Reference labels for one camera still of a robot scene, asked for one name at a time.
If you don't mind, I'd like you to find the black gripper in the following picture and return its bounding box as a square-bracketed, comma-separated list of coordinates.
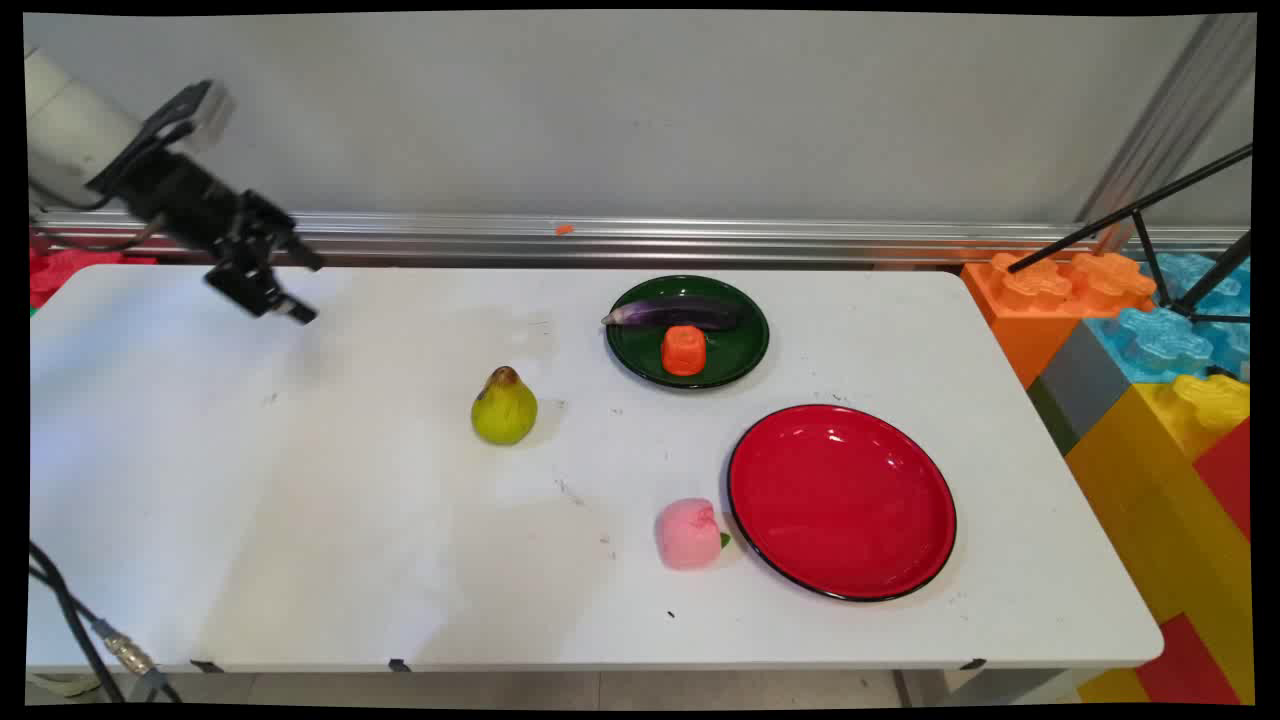
[90, 148, 325, 327]

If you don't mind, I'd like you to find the purple toy eggplant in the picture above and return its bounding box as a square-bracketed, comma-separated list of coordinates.
[601, 296, 746, 332]

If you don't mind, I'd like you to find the yellow-green toy pear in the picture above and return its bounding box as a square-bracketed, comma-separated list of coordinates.
[471, 366, 539, 447]

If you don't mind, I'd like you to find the orange toy fruit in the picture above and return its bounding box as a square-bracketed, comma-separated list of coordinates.
[660, 325, 708, 378]

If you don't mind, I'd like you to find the dark green plate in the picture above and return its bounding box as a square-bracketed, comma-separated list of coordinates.
[605, 275, 771, 390]

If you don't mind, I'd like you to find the pink toy peach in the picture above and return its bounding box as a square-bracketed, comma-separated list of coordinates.
[655, 498, 732, 572]

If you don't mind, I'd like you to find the red plate with black rim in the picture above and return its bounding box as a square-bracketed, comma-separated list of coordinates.
[726, 404, 958, 603]

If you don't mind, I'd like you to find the orange giant building block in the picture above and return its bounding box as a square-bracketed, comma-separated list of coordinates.
[961, 250, 1159, 390]

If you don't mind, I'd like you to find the grey giant building block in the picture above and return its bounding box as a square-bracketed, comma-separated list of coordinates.
[1039, 320, 1134, 444]

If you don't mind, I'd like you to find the black tripod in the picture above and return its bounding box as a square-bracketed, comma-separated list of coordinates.
[1007, 144, 1254, 326]

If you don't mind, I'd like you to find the blue giant building block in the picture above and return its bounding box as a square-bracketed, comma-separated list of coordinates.
[1084, 251, 1252, 385]

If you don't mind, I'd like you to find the yellow giant building block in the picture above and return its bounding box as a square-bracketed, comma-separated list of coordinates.
[1064, 373, 1253, 703]

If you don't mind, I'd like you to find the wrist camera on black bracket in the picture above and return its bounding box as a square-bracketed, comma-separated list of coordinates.
[128, 78, 237, 159]

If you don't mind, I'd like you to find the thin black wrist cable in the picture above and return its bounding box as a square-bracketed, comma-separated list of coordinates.
[30, 182, 166, 254]

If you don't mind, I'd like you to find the black cable with metal connector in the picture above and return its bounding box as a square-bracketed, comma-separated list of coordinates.
[28, 540, 183, 704]

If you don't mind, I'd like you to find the horizontal aluminium rail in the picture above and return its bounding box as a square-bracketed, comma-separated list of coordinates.
[30, 209, 1251, 268]

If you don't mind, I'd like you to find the plain black cable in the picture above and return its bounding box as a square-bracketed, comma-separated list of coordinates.
[28, 566, 127, 704]

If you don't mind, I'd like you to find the slanted aluminium post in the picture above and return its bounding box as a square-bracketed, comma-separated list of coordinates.
[1078, 14, 1255, 253]

